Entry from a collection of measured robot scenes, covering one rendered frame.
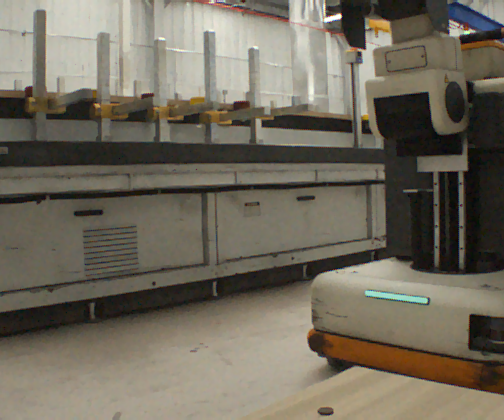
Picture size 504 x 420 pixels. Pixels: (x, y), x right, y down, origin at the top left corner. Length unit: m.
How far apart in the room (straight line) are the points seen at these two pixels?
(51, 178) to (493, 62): 1.45
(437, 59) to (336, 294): 0.66
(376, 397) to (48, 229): 2.05
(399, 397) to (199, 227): 2.40
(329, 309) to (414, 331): 0.27
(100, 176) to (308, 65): 5.76
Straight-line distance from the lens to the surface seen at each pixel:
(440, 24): 1.43
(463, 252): 1.66
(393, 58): 1.54
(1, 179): 1.97
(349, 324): 1.56
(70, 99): 1.86
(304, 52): 7.69
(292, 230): 3.07
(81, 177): 2.08
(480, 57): 1.75
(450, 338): 1.40
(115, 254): 2.40
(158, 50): 2.28
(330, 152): 2.87
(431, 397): 0.28
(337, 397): 0.28
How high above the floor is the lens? 0.55
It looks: 3 degrees down
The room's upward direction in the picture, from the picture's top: 2 degrees counter-clockwise
